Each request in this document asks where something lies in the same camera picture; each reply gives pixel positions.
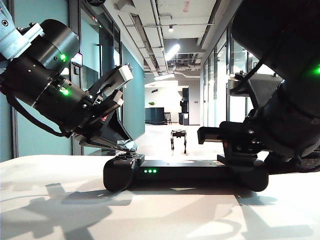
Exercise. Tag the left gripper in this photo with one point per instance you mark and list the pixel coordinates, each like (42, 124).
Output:
(97, 112)

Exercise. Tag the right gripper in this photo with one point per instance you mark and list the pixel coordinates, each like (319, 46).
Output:
(242, 135)

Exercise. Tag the black dual-joystick remote control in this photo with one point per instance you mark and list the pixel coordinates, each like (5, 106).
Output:
(175, 172)

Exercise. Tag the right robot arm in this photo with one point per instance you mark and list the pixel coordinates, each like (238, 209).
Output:
(275, 30)

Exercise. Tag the black quadruped robot dog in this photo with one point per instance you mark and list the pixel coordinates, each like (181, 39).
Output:
(179, 136)

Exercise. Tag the black door access reader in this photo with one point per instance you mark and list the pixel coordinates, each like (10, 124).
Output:
(77, 71)

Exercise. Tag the lit door display panel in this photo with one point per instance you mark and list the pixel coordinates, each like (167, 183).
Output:
(77, 60)

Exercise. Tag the tall black kiosk machine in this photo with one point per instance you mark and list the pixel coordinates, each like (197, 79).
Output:
(185, 117)

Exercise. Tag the dark wooden bar stool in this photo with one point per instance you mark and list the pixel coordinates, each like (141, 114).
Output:
(168, 117)

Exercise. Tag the dark counter with white top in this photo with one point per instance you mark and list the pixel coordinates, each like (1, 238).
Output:
(154, 116)

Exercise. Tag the small green potted plant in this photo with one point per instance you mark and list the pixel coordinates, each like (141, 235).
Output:
(151, 103)

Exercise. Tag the long ceiling tube light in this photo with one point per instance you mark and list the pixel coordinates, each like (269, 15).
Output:
(172, 51)
(164, 76)

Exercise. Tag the black round ceiling dome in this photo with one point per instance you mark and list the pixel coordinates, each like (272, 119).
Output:
(96, 2)

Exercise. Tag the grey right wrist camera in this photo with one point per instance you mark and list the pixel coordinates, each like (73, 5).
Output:
(240, 85)

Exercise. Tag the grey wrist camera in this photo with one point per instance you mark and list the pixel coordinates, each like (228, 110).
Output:
(240, 85)
(120, 75)

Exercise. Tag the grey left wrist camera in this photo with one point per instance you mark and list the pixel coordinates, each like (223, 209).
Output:
(120, 75)

